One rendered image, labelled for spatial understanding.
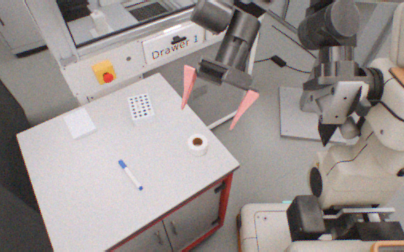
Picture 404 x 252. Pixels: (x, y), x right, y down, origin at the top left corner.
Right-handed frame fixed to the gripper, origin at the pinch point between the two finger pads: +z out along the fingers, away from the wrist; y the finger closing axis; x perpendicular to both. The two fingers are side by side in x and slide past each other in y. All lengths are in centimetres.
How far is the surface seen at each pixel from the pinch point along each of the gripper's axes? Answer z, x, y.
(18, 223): 67, 64, -59
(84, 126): 17, 51, -43
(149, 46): -23, 58, -35
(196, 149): 8.0, 43.2, -0.6
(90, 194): 34, 38, -27
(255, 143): -8, 142, 34
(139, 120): 6, 51, -25
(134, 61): -16, 61, -39
